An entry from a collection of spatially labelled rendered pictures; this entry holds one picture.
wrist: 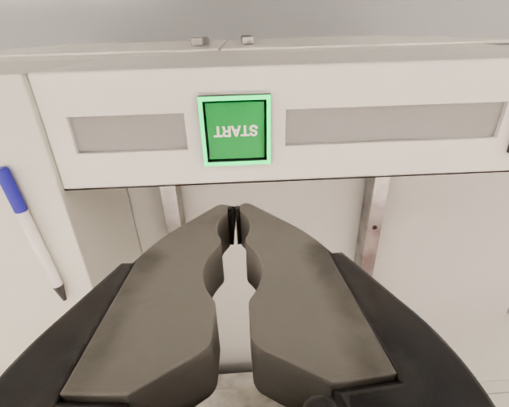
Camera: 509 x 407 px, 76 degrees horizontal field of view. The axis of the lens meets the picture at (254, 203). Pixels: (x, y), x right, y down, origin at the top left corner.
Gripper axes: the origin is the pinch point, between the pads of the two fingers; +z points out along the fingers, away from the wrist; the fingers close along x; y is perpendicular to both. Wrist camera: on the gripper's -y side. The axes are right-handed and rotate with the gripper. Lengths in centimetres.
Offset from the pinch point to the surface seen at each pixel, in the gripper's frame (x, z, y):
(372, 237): 17.9, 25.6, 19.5
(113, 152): -10.1, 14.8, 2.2
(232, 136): -0.3, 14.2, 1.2
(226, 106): -0.6, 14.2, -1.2
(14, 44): -72, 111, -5
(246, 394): -1, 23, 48
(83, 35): -49, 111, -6
